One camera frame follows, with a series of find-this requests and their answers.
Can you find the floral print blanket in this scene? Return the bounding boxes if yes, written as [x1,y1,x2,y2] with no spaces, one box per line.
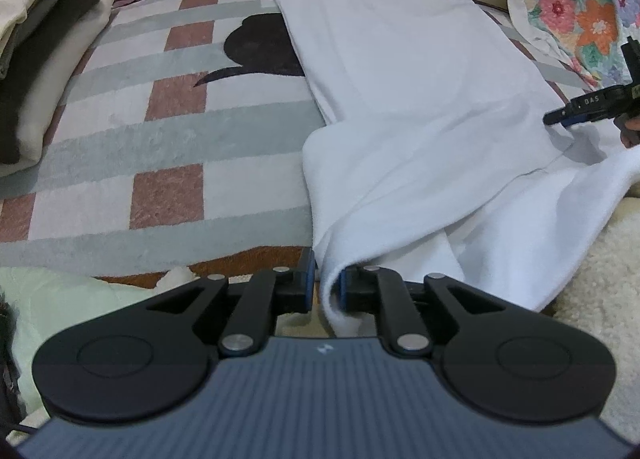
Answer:
[507,0,640,90]

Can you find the checkered round rug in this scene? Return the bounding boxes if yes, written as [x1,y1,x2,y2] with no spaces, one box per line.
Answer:
[0,0,601,290]

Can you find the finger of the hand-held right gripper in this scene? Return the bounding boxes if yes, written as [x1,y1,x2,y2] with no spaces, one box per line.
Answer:
[544,88,626,128]

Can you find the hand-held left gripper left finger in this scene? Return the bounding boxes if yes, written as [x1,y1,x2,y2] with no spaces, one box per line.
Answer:
[146,247,317,357]

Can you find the person's right hand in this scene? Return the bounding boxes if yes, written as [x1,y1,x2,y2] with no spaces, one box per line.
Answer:
[621,115,640,147]

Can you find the grey garment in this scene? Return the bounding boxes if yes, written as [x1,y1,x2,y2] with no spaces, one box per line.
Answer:
[0,0,68,80]

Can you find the black garment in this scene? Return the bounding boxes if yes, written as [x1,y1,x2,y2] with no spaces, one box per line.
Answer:
[0,0,103,165]

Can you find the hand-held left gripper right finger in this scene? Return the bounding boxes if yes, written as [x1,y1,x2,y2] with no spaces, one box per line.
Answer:
[339,264,506,357]

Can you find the white fleece garment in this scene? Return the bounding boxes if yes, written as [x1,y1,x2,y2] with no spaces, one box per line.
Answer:
[15,0,117,162]

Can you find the white fleece blanket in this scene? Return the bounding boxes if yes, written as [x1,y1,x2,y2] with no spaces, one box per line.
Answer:
[552,199,640,340]

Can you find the light green cloth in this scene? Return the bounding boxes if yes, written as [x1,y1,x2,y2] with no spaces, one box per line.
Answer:
[0,266,201,420]

